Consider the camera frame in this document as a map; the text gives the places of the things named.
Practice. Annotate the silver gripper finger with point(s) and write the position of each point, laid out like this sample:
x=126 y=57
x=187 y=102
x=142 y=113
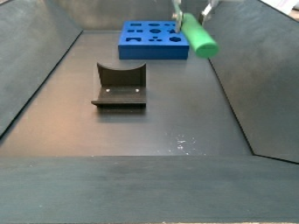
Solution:
x=209 y=9
x=178 y=15

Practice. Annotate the green cylinder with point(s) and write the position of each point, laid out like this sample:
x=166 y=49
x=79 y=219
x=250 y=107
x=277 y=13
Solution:
x=201 y=41

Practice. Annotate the black cradle fixture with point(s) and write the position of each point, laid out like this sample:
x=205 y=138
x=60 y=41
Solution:
x=122 y=86

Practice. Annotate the blue foam shape-sorter block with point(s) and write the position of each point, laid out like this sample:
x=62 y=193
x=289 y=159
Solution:
x=151 y=40

